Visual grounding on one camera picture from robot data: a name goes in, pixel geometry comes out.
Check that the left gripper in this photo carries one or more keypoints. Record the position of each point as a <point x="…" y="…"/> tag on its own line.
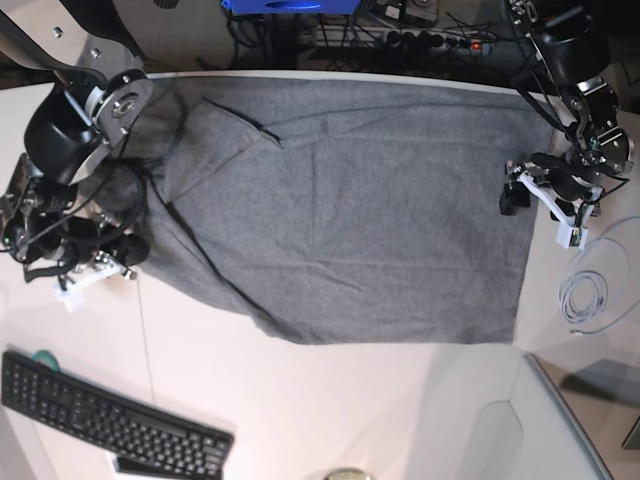
<point x="574" y="189"/>

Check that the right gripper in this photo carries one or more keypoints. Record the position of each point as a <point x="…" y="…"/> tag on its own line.
<point x="81" y="239"/>

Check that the grey t-shirt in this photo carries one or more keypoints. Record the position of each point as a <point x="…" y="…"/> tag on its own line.
<point x="338" y="211"/>

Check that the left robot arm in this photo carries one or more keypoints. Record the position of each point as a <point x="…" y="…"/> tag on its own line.
<point x="563" y="83"/>

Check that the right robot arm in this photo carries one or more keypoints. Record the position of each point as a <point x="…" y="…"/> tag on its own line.
<point x="81" y="127"/>

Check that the green tape roll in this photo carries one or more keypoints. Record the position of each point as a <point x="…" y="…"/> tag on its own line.
<point x="47" y="359"/>

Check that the black keyboard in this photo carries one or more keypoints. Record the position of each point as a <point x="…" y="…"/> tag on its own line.
<point x="164" y="444"/>

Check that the white power strip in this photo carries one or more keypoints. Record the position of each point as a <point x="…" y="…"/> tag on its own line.
<point x="474" y="43"/>

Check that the blue box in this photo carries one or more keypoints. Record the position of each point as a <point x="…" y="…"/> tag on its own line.
<point x="245" y="7"/>

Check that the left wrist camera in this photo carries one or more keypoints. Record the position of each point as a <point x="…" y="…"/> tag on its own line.
<point x="571" y="237"/>

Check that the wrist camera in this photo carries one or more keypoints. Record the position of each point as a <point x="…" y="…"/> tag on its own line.
<point x="571" y="237"/>
<point x="71" y="298"/>

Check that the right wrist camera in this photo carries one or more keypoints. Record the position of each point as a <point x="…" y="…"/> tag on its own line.
<point x="71" y="298"/>

